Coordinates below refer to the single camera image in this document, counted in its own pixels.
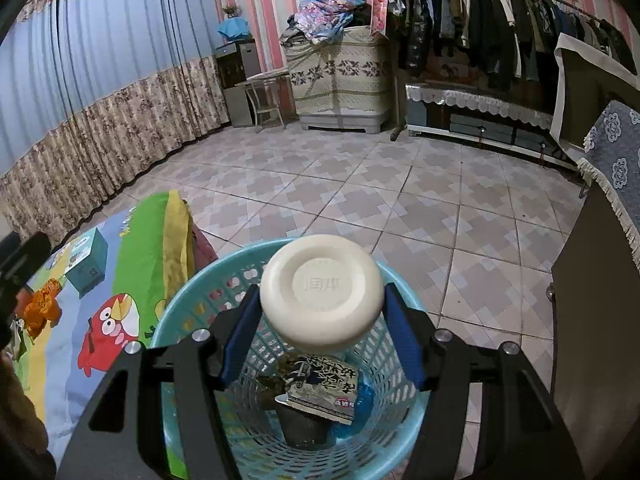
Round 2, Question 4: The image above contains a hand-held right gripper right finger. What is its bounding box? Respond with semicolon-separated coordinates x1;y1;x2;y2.
382;282;586;480

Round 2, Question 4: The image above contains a blue plastic wrapper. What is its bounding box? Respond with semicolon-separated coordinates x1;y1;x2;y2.
352;382;375;411

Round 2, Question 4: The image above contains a pink hanging bag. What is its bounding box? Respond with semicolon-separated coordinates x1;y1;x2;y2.
371;0;391;41

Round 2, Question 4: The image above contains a dark grey container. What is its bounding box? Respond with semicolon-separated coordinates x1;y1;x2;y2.
277;405;333;448

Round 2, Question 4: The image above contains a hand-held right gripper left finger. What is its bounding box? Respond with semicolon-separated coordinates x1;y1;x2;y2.
55;284;262;480

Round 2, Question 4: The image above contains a cabinet with patterned cover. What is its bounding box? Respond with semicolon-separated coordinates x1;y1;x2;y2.
285;25;391;135

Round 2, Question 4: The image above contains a pile of folded clothes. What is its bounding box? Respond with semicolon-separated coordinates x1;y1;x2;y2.
280;0;371;46

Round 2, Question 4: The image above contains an orange plastic packaging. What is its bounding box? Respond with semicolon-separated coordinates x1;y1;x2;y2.
20;277;63;341

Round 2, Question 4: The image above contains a dark screen with white cover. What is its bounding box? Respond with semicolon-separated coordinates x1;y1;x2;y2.
550;32;640;161

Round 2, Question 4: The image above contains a cartoon bird printed blanket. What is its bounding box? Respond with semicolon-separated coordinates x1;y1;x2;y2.
0;190;221;480

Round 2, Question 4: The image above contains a brown wooden cabinet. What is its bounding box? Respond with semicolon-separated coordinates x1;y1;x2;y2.
550;180;640;461

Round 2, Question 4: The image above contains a person's left forearm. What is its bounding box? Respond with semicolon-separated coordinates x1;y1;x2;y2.
0;352;56;480

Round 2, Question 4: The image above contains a low shelf with lace cloth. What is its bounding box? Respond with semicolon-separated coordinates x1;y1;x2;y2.
404;82;576;168

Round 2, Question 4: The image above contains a teal tissue box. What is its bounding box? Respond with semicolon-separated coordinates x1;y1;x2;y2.
64;227;109;300

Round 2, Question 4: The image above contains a metal clothes rack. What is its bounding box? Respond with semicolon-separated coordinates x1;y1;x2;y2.
380;0;640;141

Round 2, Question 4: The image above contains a grey water dispenser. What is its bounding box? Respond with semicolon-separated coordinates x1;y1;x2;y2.
215;40;262;128

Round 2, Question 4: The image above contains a small side table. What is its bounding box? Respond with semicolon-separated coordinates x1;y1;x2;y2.
235;71;296;128

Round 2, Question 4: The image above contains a cream round bowl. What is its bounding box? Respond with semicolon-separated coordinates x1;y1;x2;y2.
259;234;386;352

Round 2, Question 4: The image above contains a blue patterned fringed cloth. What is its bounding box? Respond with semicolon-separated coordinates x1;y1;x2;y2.
577;100;640;273

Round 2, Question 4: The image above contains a blue and floral curtain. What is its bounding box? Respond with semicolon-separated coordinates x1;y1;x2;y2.
0;0;231;246

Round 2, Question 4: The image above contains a row of hanging clothes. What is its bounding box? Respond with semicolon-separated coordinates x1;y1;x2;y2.
387;0;638;93

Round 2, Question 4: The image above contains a light blue plastic basket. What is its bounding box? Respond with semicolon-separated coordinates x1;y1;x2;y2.
150;237;433;480

